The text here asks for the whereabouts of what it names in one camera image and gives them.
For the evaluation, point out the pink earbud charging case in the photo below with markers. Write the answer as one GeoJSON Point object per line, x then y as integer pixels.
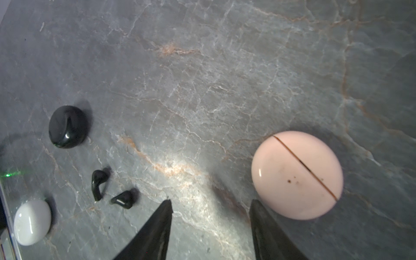
{"type": "Point", "coordinates": [297, 175]}

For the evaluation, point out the black earbud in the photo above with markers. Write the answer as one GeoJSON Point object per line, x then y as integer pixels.
{"type": "Point", "coordinates": [125, 200]}
{"type": "Point", "coordinates": [98, 177]}

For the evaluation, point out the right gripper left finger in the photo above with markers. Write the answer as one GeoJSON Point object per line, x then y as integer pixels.
{"type": "Point", "coordinates": [151, 242]}

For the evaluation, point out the white earbud charging case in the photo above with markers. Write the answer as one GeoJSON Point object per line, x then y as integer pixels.
{"type": "Point", "coordinates": [32, 222]}

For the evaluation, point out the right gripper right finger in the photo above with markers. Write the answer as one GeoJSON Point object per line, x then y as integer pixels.
{"type": "Point", "coordinates": [269, 240]}

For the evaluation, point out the black earbud charging case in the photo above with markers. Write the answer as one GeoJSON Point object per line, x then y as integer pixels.
{"type": "Point", "coordinates": [68, 127]}

